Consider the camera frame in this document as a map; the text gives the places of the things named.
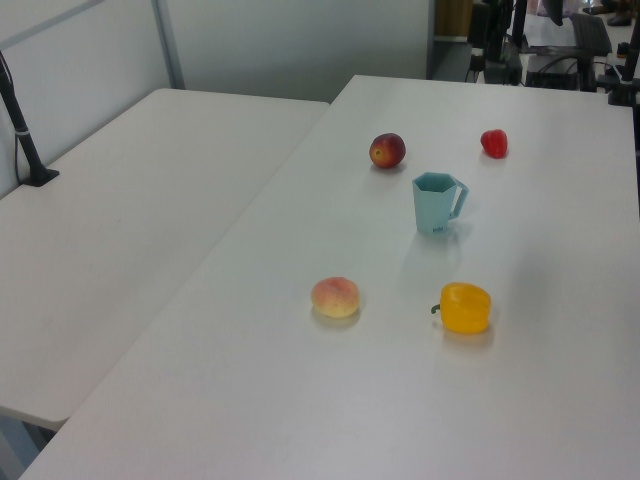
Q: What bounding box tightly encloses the teal hexagonal mug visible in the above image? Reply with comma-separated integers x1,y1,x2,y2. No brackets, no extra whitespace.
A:
411,171,470,235

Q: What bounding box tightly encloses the pale pink peach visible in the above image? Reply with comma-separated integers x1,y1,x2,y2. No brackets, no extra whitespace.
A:
310,276,361,319

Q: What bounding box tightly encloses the red apple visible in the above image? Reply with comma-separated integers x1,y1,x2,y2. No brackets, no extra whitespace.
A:
369,132,407,171

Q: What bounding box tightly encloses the yellow bell pepper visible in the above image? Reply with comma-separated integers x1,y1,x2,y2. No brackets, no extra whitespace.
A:
428,281,493,335

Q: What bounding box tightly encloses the white side table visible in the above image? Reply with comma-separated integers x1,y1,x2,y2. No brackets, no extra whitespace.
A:
0,88,331,432

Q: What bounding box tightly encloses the red strawberry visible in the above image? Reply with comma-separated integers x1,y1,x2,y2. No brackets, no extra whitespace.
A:
480,128,510,160

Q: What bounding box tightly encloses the tan wooden cabinet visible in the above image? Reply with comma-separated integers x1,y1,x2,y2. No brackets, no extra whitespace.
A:
433,0,474,39

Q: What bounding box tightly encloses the black electronics box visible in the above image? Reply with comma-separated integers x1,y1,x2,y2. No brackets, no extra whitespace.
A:
524,53,599,92

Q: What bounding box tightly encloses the black clamp stand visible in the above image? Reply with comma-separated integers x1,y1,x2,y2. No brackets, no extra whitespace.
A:
606,19,640,107

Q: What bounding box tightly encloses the grey partition post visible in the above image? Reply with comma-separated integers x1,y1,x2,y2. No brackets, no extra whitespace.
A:
151,0,186,91

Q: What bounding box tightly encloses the black camera pole with base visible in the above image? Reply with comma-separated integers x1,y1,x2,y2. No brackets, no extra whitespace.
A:
0,49,61,188

